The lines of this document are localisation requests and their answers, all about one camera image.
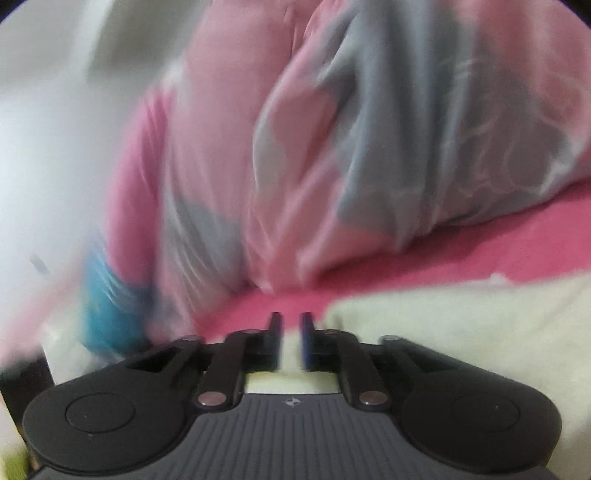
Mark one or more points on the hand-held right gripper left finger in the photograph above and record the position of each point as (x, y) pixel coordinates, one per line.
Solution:
(277, 341)

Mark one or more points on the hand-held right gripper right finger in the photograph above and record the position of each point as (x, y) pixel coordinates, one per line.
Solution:
(304, 341)

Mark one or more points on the white fuzzy sweater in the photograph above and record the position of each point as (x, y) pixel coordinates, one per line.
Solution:
(461, 318)

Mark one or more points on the pink floral bed sheet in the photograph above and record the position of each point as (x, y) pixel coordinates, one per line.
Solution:
(415, 263)

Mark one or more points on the blue striped cartoon blanket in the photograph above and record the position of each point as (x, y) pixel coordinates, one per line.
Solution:
(106, 314)

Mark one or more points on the pink grey floral quilt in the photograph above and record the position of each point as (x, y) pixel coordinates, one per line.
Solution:
(369, 138)

